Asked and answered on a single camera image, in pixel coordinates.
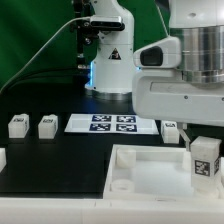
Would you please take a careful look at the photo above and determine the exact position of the white square tabletop part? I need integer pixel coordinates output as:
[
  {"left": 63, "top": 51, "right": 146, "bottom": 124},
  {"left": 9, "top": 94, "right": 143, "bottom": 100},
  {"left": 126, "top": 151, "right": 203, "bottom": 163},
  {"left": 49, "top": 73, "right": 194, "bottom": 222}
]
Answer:
[{"left": 103, "top": 145, "right": 224, "bottom": 200}]

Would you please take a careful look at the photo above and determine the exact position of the white camera cable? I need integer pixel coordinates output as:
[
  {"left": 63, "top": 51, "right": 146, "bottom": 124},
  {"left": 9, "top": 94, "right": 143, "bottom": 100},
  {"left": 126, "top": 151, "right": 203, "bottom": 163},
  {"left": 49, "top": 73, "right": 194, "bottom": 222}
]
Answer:
[{"left": 0, "top": 16, "right": 93, "bottom": 93}]

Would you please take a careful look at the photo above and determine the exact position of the white cable behind arm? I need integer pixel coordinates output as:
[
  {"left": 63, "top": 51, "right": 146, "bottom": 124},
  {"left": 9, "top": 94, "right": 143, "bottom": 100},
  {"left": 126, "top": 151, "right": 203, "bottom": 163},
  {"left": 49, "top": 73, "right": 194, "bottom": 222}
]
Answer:
[{"left": 153, "top": 0, "right": 169, "bottom": 36}]

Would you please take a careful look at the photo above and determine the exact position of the white sheet with AprilTags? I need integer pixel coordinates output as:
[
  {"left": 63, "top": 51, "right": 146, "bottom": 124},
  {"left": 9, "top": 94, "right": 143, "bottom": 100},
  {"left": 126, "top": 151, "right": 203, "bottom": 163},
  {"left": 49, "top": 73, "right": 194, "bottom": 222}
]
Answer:
[{"left": 65, "top": 114, "right": 158, "bottom": 135}]

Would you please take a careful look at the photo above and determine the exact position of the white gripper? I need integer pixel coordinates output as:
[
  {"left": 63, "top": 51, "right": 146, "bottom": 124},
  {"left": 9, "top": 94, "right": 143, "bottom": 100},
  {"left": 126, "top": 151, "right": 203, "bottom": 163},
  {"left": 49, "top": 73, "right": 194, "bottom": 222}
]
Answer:
[{"left": 132, "top": 36, "right": 224, "bottom": 151}]

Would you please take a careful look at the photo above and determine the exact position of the black camera on mount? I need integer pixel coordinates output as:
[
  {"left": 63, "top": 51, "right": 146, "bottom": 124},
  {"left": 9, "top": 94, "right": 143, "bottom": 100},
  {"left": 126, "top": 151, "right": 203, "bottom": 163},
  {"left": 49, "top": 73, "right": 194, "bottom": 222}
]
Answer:
[{"left": 90, "top": 15, "right": 125, "bottom": 31}]

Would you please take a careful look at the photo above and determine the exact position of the black cable on table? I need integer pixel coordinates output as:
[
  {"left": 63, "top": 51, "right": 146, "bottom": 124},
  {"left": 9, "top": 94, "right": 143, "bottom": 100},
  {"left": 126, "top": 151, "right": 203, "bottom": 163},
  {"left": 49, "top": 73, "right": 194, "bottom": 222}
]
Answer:
[{"left": 0, "top": 68, "right": 92, "bottom": 96}]

